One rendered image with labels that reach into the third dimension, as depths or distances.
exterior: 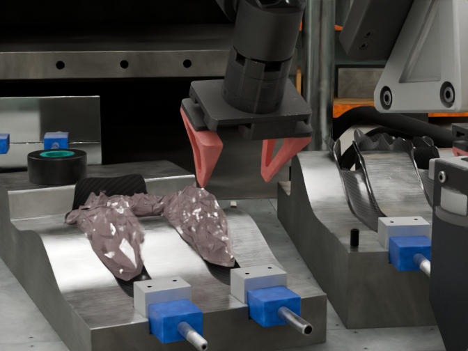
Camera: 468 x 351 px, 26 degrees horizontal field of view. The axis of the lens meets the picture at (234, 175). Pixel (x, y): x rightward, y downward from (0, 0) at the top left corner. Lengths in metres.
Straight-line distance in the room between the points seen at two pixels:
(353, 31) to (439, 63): 0.06
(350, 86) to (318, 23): 5.64
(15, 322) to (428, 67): 0.68
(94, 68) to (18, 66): 0.14
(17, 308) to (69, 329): 0.16
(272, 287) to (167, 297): 0.11
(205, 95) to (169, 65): 0.93
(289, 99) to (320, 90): 0.88
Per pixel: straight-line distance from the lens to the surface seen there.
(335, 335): 1.13
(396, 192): 1.37
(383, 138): 1.48
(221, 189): 1.88
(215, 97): 0.94
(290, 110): 0.94
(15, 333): 1.16
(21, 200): 1.35
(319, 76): 1.84
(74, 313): 1.05
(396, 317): 1.16
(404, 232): 1.14
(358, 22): 0.64
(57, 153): 1.41
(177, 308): 1.00
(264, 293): 1.05
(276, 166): 0.99
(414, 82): 0.65
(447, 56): 0.62
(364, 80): 7.46
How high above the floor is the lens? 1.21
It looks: 12 degrees down
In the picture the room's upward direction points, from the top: straight up
